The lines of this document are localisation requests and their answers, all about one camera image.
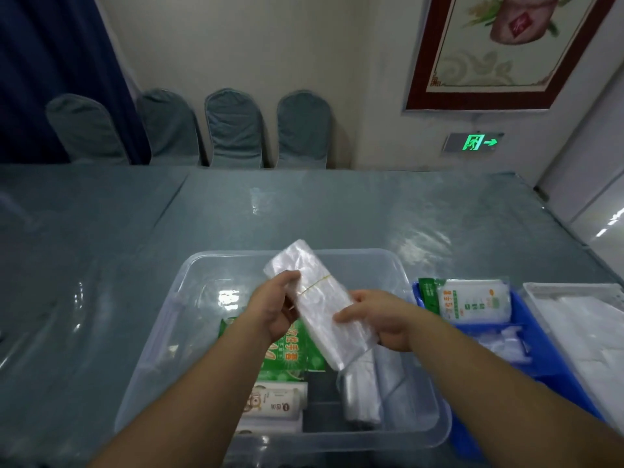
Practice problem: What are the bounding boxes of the white plastic tray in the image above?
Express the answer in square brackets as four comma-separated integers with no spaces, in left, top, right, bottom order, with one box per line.
[522,282,624,429]

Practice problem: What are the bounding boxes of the person's right hand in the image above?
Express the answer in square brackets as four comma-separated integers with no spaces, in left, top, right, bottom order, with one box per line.
[333,289,426,352]

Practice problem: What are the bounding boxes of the clear plastic bag roll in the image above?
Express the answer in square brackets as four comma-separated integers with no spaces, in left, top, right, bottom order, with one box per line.
[338,347,411,431]

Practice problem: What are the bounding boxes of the person's left forearm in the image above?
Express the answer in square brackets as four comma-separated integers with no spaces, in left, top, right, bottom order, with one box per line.
[88,311,274,468]

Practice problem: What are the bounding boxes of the person's left hand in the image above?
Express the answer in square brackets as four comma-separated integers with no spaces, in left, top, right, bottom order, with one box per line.
[241,270,302,345]

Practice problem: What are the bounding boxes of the person's right forearm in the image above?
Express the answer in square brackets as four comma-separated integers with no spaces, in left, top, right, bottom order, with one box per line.
[406,309,624,468]

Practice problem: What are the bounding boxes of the clear plastic bag bundle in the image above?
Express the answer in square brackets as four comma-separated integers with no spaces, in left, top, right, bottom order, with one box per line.
[264,239,380,371]

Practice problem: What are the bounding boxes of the clear plastic storage bin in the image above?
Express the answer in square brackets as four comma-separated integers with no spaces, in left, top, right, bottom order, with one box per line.
[113,248,452,464]

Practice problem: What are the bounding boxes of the green glove packet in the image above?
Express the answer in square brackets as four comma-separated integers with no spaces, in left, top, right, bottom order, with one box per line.
[219,317,326,382]

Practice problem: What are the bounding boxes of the clear plastic table cover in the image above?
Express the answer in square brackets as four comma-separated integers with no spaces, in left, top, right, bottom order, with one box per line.
[0,164,624,468]

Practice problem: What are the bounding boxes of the white printed packet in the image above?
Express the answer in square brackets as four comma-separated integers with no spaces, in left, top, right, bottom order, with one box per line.
[236,381,309,434]

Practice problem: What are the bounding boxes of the white folded plastic bags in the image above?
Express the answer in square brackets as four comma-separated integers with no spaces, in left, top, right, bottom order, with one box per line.
[534,295,624,410]

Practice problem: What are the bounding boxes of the green exit sign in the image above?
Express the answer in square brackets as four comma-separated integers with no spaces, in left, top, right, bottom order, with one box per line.
[442,132,505,153]

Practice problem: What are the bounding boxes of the grey covered chair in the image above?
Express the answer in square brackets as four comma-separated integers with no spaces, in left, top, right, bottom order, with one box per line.
[136,89,203,166]
[204,88,264,169]
[275,90,334,170]
[45,94,130,165]

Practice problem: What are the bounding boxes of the clear plastic bags pile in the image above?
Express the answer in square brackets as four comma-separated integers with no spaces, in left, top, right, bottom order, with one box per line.
[470,325,533,366]

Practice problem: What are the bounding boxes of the dark blue curtain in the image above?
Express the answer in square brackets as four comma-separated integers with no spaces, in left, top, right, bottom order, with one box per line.
[0,0,151,165]

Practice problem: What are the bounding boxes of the blue plastic bin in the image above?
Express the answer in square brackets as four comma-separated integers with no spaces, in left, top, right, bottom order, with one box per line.
[412,280,605,461]

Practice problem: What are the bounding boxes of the red framed flower painting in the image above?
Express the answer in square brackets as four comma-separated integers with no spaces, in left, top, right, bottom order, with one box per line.
[405,0,620,111]

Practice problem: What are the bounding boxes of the white green-labelled glove packet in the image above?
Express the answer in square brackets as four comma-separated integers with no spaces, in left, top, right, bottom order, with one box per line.
[418,278,513,324]

